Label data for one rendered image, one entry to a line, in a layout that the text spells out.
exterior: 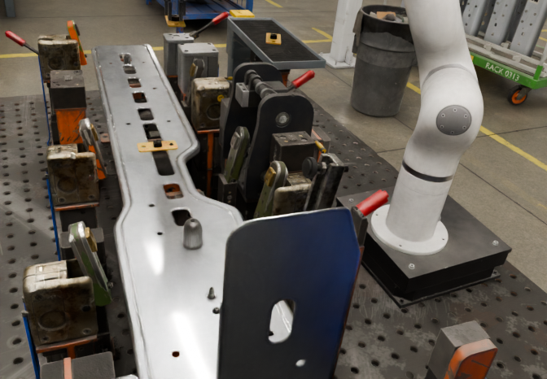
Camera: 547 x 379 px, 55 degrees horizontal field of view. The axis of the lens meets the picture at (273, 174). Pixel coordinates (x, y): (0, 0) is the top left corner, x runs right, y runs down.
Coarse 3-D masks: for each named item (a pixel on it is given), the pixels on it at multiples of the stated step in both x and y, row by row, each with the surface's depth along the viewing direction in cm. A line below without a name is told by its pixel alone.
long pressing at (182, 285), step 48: (96, 48) 163; (144, 48) 167; (192, 144) 115; (144, 192) 98; (192, 192) 99; (144, 240) 86; (144, 288) 77; (192, 288) 77; (144, 336) 69; (192, 336) 70
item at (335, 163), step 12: (324, 156) 72; (336, 156) 72; (312, 168) 69; (324, 168) 70; (336, 168) 70; (324, 180) 71; (336, 180) 71; (312, 192) 74; (324, 192) 71; (312, 204) 75; (324, 204) 72
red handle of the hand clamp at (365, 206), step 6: (378, 192) 78; (384, 192) 78; (366, 198) 78; (372, 198) 77; (378, 198) 77; (384, 198) 77; (360, 204) 78; (366, 204) 77; (372, 204) 77; (378, 204) 77; (360, 210) 77; (366, 210) 77; (372, 210) 77
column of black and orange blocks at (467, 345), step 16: (448, 336) 48; (464, 336) 48; (480, 336) 48; (432, 352) 50; (448, 352) 48; (464, 352) 46; (480, 352) 47; (496, 352) 48; (432, 368) 50; (448, 368) 48; (464, 368) 47; (480, 368) 48
